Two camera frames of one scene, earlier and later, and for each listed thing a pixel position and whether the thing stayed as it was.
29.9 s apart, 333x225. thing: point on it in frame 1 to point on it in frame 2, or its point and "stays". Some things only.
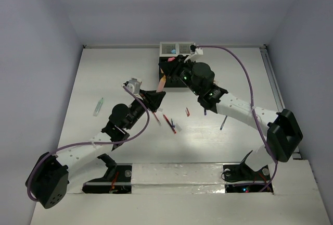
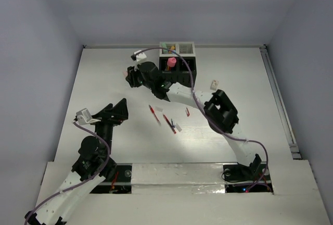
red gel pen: x=157 y=118 stays
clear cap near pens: x=179 y=128 stays
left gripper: x=151 y=99 to x=119 y=111
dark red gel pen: x=169 y=123 stays
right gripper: x=173 y=69 to x=132 y=75
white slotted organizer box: x=175 y=48 stays
